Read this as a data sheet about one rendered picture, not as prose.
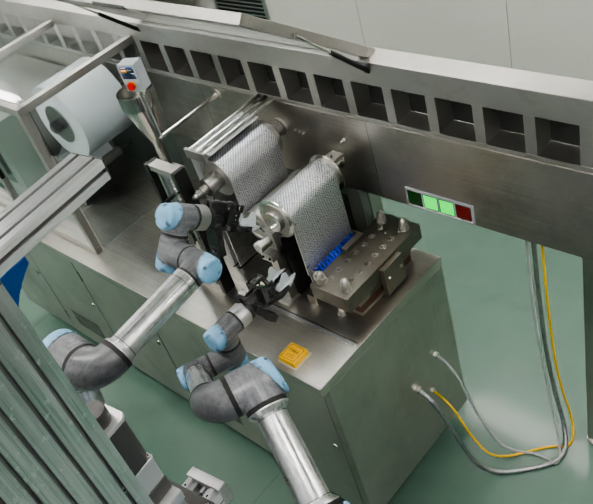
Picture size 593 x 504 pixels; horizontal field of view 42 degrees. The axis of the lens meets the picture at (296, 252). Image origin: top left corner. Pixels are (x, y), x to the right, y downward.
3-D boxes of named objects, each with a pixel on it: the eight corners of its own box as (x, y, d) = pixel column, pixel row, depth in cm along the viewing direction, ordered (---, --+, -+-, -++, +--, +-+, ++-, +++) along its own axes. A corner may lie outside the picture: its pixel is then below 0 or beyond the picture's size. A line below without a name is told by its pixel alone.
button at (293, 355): (279, 360, 250) (277, 356, 249) (293, 346, 253) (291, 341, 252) (295, 369, 246) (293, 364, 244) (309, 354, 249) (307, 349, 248)
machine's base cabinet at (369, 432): (35, 311, 452) (-43, 196, 398) (118, 244, 482) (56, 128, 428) (379, 534, 295) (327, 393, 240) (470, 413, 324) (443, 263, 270)
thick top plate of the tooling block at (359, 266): (313, 297, 258) (309, 284, 254) (384, 225, 276) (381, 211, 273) (351, 313, 248) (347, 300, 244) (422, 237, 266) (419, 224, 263)
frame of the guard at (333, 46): (7, 3, 258) (9, -20, 257) (142, 32, 300) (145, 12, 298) (240, 44, 187) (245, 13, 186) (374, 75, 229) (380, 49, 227)
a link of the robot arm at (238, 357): (213, 368, 248) (202, 345, 241) (245, 351, 250) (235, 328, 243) (221, 383, 242) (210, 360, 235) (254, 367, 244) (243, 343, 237)
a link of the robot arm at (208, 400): (202, 444, 197) (187, 393, 244) (241, 423, 198) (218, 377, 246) (182, 404, 195) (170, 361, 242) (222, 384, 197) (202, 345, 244)
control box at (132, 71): (125, 94, 261) (113, 67, 255) (135, 83, 265) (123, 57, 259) (141, 94, 258) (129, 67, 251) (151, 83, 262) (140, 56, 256)
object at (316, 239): (308, 275, 259) (293, 233, 248) (351, 232, 270) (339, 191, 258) (309, 275, 259) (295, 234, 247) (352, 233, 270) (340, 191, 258)
